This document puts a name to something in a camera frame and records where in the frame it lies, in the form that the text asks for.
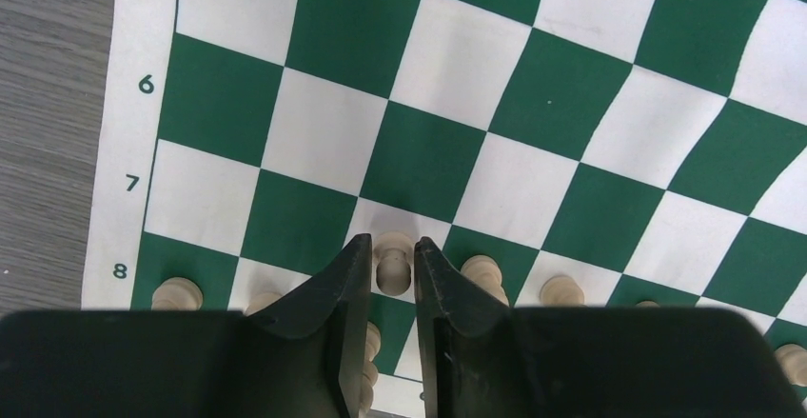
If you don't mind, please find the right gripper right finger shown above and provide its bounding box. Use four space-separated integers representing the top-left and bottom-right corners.
414 237 805 417

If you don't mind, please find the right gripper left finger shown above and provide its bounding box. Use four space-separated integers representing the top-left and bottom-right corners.
1 233 372 417

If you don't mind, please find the light wooden pawn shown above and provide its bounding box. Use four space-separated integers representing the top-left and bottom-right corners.
636 300 660 308
539 275 585 307
373 231 414 296
461 255 509 306

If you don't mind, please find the green white chess board mat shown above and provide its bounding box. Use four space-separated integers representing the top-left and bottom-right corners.
82 0 807 418

